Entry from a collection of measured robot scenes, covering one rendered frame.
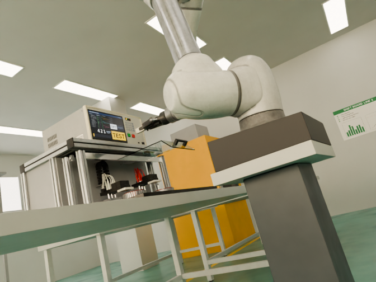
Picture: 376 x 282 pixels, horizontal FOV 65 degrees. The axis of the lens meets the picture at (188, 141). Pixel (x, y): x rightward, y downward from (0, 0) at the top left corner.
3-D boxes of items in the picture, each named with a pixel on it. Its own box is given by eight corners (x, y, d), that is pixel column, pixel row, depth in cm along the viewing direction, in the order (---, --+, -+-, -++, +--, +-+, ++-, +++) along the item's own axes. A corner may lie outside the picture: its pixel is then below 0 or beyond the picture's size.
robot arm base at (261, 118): (306, 126, 104) (302, 111, 105) (275, 123, 88) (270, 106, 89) (262, 140, 116) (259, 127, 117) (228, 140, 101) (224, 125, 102)
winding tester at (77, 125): (147, 147, 185) (140, 117, 190) (92, 141, 148) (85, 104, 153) (104, 166, 203) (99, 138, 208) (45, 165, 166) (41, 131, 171)
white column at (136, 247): (159, 263, 541) (124, 100, 622) (143, 270, 502) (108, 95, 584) (139, 267, 564) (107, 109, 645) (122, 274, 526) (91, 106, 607)
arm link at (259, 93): (295, 107, 98) (277, 47, 102) (248, 111, 91) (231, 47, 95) (266, 122, 112) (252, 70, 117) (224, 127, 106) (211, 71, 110)
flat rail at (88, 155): (163, 161, 188) (161, 157, 188) (81, 158, 135) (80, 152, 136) (161, 162, 188) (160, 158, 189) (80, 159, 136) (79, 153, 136)
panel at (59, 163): (154, 205, 191) (144, 160, 198) (65, 219, 135) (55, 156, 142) (153, 205, 191) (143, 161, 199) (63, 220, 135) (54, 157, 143)
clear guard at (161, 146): (194, 150, 175) (192, 140, 177) (172, 147, 155) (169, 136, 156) (153, 166, 190) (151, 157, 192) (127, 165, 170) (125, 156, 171)
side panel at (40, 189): (67, 224, 136) (57, 158, 144) (61, 225, 134) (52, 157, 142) (33, 235, 149) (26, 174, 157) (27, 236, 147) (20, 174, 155)
